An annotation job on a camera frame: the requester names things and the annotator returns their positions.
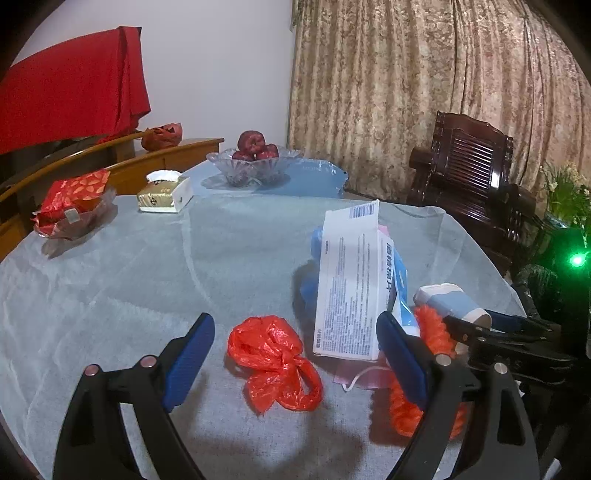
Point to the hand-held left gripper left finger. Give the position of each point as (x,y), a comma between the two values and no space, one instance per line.
(189,360)

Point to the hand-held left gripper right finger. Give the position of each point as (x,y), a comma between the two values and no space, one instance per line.
(404,364)

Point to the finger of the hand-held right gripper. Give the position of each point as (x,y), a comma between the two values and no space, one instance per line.
(508,321)
(521,348)

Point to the trash bin with black liner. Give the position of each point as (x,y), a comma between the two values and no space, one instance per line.
(531,286)

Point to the pink face mask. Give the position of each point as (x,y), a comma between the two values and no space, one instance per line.
(364,381)

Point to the orange ruffled net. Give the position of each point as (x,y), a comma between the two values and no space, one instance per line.
(429,327)

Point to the red plastic bag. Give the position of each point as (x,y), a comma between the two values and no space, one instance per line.
(263,346)

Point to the blue and white packet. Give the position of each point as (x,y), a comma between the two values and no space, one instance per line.
(401,277)

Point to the white medicine box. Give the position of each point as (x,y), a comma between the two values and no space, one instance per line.
(346,286)

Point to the light grey tablecloth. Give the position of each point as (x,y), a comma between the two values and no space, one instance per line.
(138,277)

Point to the potted flowering plant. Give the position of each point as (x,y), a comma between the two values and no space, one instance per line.
(568,194)

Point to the gold and white tissue box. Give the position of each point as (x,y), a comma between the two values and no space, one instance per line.
(161,198)

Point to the dark wooden armchair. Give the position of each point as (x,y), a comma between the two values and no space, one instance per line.
(466,157)

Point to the clear glass dish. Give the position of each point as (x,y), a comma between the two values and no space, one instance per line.
(99,212)

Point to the glass fruit bowl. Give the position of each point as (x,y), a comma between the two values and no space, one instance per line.
(240,171)

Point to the red patterned packet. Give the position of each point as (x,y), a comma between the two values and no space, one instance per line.
(74,194)

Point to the dark red apple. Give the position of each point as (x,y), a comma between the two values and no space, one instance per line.
(240,155)
(269,152)
(250,141)

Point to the small red bag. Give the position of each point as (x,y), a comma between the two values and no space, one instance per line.
(161,136)

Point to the beige floral curtain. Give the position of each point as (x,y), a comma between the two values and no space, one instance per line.
(392,92)

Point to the red cloth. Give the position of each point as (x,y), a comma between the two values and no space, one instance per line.
(69,92)

